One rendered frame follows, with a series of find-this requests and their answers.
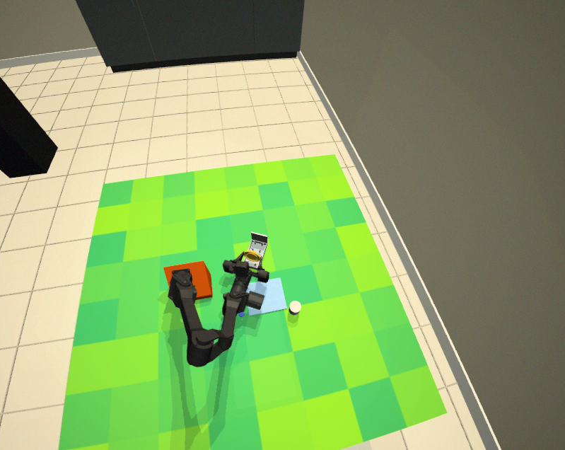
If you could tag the yellow plate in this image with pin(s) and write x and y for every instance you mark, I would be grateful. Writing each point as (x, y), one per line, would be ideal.
(251, 255)

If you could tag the light blue square mat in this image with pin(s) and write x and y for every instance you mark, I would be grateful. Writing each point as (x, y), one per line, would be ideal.
(274, 299)

